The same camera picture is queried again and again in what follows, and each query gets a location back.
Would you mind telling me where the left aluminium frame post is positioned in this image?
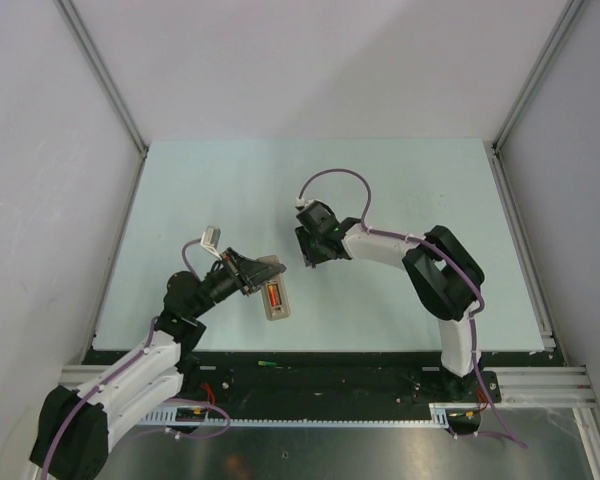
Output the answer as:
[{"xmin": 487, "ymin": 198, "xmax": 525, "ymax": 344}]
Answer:
[{"xmin": 54, "ymin": 0, "xmax": 149, "ymax": 157}]

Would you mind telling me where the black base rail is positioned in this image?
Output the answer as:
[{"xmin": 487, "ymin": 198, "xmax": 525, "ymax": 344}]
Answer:
[{"xmin": 179, "ymin": 351, "xmax": 561, "ymax": 422}]

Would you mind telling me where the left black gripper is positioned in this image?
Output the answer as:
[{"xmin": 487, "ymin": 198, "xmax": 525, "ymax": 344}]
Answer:
[{"xmin": 189, "ymin": 247, "xmax": 285, "ymax": 318}]

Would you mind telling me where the red battery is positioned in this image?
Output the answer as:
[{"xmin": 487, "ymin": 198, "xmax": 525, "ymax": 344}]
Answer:
[{"xmin": 267, "ymin": 283, "xmax": 282, "ymax": 309}]

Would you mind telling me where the grey slotted cable duct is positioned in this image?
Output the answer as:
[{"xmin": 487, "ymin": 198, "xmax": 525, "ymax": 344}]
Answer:
[{"xmin": 139, "ymin": 403, "xmax": 454, "ymax": 427}]

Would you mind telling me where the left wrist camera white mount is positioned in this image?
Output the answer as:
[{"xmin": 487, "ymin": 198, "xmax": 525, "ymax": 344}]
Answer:
[{"xmin": 200, "ymin": 225, "xmax": 222, "ymax": 260}]

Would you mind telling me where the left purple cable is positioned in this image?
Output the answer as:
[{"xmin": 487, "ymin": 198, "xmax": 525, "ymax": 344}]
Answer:
[{"xmin": 39, "ymin": 237, "xmax": 234, "ymax": 480}]

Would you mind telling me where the right aluminium frame post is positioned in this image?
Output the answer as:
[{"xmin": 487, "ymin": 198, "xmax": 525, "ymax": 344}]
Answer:
[{"xmin": 489, "ymin": 0, "xmax": 591, "ymax": 156}]

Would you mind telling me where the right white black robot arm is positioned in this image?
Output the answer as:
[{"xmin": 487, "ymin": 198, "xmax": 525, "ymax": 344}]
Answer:
[{"xmin": 295, "ymin": 199, "xmax": 485, "ymax": 401}]

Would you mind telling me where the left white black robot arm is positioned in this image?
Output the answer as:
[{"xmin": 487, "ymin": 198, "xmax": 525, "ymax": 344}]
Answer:
[{"xmin": 29, "ymin": 248, "xmax": 286, "ymax": 479}]

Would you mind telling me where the white remote control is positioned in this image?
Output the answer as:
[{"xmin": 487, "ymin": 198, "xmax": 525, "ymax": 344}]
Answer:
[{"xmin": 260, "ymin": 273, "xmax": 291, "ymax": 321}]

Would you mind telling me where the aluminium frame post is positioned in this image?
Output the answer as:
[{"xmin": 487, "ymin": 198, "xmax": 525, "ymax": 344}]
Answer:
[
  {"xmin": 54, "ymin": 0, "xmax": 149, "ymax": 157},
  {"xmin": 489, "ymin": 0, "xmax": 591, "ymax": 156}
]

